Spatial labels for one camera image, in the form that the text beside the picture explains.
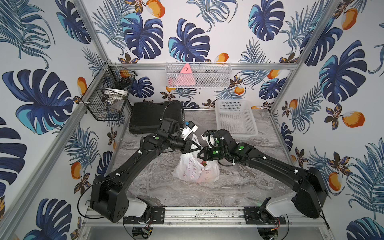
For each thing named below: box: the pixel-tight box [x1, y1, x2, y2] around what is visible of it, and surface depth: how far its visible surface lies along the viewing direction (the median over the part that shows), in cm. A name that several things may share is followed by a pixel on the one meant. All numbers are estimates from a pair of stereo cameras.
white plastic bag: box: [171, 134, 220, 184], surface depth 75 cm
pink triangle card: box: [174, 63, 196, 86], surface depth 92 cm
